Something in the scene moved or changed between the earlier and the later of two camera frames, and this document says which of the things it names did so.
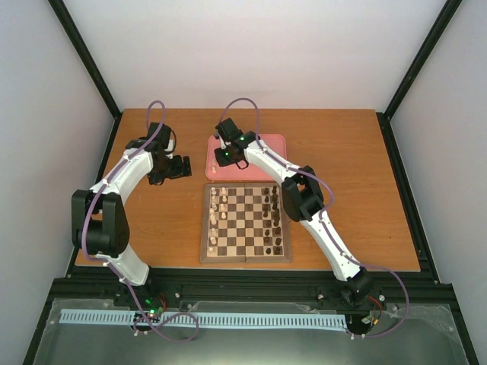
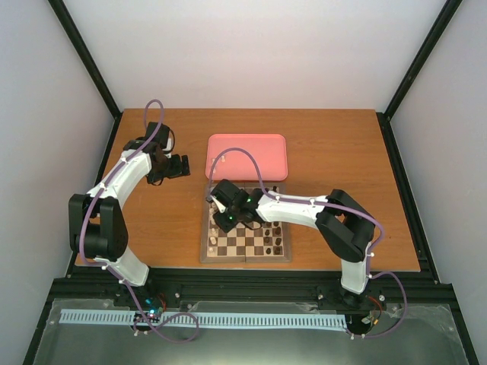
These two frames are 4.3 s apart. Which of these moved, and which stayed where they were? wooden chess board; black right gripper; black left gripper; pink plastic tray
Moved: black right gripper
Stayed: wooden chess board; pink plastic tray; black left gripper
